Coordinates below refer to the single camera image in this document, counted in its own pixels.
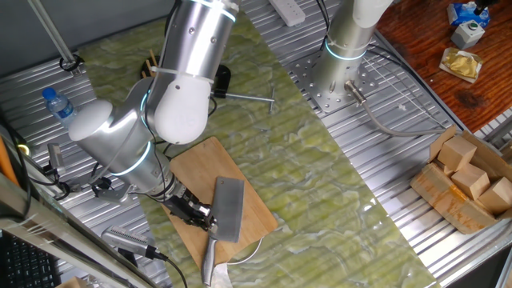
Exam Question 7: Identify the gold foil packet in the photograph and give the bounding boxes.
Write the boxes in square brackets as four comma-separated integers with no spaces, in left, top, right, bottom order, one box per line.
[438,46,484,84]

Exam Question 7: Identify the silver ribbed handheld device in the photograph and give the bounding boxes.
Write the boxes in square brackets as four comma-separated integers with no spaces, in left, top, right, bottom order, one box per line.
[101,225,156,260]

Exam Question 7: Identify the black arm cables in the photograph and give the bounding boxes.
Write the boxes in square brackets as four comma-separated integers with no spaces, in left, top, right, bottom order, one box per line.
[90,0,219,201]

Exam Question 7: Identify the stainless steel cleaver knife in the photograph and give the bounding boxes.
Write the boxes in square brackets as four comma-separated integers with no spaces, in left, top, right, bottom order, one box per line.
[200,176,246,287]

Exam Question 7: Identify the black C-clamp with steel screw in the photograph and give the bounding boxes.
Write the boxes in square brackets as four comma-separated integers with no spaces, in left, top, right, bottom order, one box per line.
[139,54,277,116]

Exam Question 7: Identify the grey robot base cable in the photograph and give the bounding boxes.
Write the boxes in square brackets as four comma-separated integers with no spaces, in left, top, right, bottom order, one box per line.
[343,79,449,138]

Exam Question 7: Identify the light wooden cube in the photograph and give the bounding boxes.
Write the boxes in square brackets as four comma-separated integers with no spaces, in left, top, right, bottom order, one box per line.
[478,177,512,215]
[450,162,491,201]
[437,135,478,173]

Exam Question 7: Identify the large light wooden block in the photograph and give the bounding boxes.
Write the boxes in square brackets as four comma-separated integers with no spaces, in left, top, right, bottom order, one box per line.
[55,275,87,288]

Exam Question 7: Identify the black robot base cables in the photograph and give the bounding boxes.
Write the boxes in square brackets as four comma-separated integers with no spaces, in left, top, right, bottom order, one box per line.
[315,0,331,51]

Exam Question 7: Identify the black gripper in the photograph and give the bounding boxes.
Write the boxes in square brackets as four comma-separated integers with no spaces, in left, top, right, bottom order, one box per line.
[162,184,219,233]

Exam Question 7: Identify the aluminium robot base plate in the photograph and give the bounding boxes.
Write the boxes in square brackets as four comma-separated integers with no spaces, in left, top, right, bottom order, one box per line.
[286,51,381,114]

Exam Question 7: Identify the brown cardboard box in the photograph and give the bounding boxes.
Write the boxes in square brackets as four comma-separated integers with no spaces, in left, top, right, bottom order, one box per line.
[410,124,512,235]

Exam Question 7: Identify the crumpled white tissue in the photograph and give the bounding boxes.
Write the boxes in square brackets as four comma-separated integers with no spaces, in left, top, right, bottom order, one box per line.
[210,262,234,288]

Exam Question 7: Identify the wooden knife rack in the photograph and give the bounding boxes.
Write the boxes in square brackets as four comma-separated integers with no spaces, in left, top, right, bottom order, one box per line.
[140,50,159,79]

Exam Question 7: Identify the clear water bottle blue label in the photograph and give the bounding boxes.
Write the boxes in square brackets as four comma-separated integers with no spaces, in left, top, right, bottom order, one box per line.
[42,86,78,130]

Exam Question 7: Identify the small camera on metal mount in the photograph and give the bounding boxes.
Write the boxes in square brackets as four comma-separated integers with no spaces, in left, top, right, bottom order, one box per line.
[42,142,83,201]

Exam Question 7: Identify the slanted aluminium pole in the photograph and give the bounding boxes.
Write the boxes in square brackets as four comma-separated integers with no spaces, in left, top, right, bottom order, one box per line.
[26,0,83,77]

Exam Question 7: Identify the bamboo cutting board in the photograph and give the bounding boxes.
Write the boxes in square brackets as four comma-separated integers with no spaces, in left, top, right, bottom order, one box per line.
[161,136,279,270]

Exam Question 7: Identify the black device cable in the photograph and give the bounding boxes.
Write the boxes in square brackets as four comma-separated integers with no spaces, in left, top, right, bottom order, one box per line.
[146,246,189,288]

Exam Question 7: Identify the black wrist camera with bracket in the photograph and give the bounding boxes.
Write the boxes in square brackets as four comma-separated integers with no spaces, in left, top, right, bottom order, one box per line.
[90,175,134,205]

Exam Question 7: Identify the orange cable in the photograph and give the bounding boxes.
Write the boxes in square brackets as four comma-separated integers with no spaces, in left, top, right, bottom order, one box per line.
[0,135,20,188]

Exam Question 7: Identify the black keyboard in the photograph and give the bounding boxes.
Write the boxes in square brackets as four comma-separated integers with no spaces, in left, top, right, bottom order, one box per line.
[0,231,61,288]

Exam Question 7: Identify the green marble pattern mat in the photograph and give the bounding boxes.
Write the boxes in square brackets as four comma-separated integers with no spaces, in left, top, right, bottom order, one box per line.
[78,0,443,288]

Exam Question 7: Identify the white power strip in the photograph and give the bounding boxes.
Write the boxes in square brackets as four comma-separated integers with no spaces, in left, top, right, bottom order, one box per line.
[267,0,307,28]

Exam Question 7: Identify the blue tissue pack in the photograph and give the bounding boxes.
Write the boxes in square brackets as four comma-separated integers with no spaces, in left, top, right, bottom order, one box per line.
[446,2,491,28]

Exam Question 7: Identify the black cable ring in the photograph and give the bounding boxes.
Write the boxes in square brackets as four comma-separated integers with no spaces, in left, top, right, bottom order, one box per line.
[58,54,86,74]

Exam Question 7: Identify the aluminium frame bar with bracket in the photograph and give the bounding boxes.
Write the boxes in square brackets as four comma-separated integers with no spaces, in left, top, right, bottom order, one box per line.
[0,171,161,288]

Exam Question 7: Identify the grey emergency button box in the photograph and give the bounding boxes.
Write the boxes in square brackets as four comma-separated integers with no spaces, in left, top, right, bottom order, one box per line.
[450,19,486,50]

